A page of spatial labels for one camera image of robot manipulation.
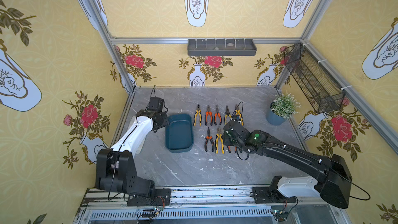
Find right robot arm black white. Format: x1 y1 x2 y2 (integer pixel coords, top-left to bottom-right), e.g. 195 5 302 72
222 120 352 209

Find orange black upside-down long-nose pliers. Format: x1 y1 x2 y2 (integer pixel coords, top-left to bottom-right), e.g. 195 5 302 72
204 128 215 152

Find green white artificial plant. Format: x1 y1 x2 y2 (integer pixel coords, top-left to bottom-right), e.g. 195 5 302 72
271 93 301 119

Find yellow black combination pliers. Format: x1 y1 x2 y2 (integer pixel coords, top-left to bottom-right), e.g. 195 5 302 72
234 104 242 116

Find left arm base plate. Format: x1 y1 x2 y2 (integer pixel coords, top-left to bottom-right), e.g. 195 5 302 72
127 188 171 207

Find yellow black deli pliers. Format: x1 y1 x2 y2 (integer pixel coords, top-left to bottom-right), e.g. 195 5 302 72
215 127 225 154

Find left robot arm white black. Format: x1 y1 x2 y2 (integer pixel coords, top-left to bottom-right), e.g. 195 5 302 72
95 110 169 198

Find black wire mesh basket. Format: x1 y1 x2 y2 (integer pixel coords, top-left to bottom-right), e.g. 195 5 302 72
283 44 345 114

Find teal storage box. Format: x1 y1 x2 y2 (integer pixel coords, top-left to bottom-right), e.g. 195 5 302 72
165 114 194 153

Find grey wall shelf tray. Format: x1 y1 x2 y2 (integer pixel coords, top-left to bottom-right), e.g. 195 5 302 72
187 38 258 56

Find blue plant pot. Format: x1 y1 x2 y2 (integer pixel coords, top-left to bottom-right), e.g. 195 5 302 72
266 103 286 126

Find yellow black long-nose pliers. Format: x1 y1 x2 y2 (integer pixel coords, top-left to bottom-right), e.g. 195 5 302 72
224 106 232 124

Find yellow black large pliers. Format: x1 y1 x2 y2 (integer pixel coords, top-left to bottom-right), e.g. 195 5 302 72
193 104 202 126

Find orange black needle pliers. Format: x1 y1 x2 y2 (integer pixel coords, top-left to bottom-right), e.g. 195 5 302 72
205 105 213 126

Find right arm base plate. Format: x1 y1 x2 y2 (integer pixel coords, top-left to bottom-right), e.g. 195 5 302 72
249 187 297 204

